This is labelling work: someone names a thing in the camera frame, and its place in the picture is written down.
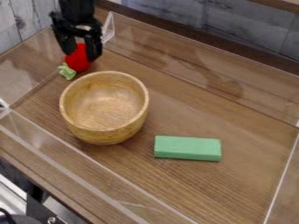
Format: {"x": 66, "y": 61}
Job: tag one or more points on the green rectangular sponge block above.
{"x": 187, "y": 148}

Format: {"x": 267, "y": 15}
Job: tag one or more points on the red plush strawberry toy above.
{"x": 75, "y": 63}

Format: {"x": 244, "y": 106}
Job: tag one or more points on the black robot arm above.
{"x": 76, "y": 6}

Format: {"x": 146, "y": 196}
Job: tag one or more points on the clear acrylic tray enclosure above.
{"x": 207, "y": 94}

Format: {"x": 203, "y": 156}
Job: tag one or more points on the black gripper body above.
{"x": 75, "y": 24}

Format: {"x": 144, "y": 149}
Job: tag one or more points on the wooden bowl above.
{"x": 104, "y": 107}

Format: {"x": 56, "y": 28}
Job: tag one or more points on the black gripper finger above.
{"x": 66, "y": 41}
{"x": 94, "y": 45}

